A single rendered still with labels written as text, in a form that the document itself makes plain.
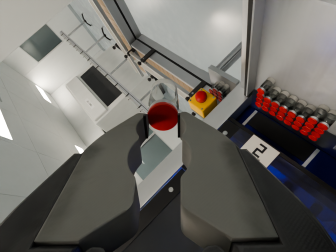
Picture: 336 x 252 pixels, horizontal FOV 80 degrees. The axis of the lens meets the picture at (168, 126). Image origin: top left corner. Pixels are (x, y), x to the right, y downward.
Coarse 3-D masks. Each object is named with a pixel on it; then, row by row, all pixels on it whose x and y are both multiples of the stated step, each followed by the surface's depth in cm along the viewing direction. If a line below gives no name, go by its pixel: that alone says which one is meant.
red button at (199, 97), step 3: (201, 90) 68; (195, 93) 69; (198, 93) 68; (201, 93) 67; (204, 93) 67; (195, 96) 68; (198, 96) 67; (201, 96) 67; (204, 96) 67; (198, 99) 67; (201, 99) 67; (204, 99) 68
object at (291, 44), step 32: (256, 0) 36; (288, 0) 34; (320, 0) 28; (256, 32) 43; (288, 32) 39; (320, 32) 34; (256, 64) 53; (288, 64) 45; (320, 64) 39; (320, 96) 45
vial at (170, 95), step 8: (160, 80) 16; (168, 80) 16; (152, 88) 15; (160, 88) 14; (168, 88) 15; (176, 88) 16; (152, 96) 14; (160, 96) 14; (168, 96) 14; (176, 96) 15; (152, 104) 13; (176, 104) 14
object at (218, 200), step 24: (192, 120) 11; (192, 144) 9; (216, 144) 9; (192, 168) 8; (216, 168) 8; (240, 168) 8; (192, 192) 7; (216, 192) 7; (240, 192) 7; (192, 216) 6; (216, 216) 6; (240, 216) 6; (264, 216) 6; (192, 240) 7; (216, 240) 6; (240, 240) 6; (264, 240) 6
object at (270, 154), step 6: (252, 138) 60; (258, 138) 59; (246, 144) 59; (252, 144) 59; (258, 144) 58; (264, 144) 58; (252, 150) 58; (270, 150) 57; (276, 150) 56; (264, 156) 57; (270, 156) 56; (264, 162) 56; (270, 162) 55
